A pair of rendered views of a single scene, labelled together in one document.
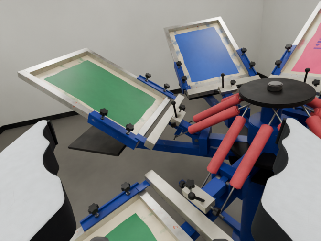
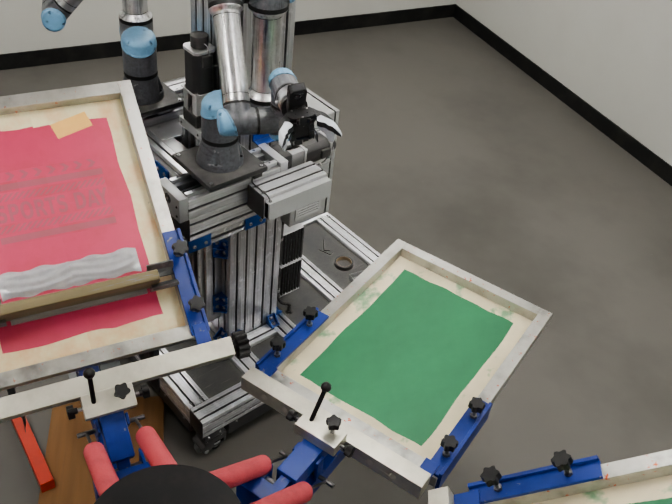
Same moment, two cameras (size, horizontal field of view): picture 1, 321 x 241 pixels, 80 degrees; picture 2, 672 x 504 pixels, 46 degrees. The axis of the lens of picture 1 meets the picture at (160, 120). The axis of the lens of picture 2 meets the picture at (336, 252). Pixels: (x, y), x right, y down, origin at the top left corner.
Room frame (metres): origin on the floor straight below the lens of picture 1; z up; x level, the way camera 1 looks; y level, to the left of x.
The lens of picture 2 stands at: (1.64, -0.70, 2.71)
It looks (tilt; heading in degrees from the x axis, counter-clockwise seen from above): 40 degrees down; 152
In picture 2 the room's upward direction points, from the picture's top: 7 degrees clockwise
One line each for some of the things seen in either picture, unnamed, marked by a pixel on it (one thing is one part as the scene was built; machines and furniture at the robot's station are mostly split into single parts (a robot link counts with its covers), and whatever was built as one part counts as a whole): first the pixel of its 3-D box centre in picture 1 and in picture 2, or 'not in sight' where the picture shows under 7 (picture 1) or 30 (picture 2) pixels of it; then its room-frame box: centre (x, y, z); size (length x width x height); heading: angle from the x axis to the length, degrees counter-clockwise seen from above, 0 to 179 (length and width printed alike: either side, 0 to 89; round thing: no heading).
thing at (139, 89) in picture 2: not in sight; (141, 82); (-0.94, -0.21, 1.31); 0.15 x 0.15 x 0.10
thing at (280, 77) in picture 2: not in sight; (284, 88); (-0.19, 0.04, 1.65); 0.11 x 0.08 x 0.09; 173
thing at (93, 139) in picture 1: (158, 143); not in sight; (1.11, 0.04, 0.91); 1.34 x 0.41 x 0.08; 63
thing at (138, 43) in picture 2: not in sight; (139, 50); (-0.95, -0.21, 1.42); 0.13 x 0.12 x 0.14; 171
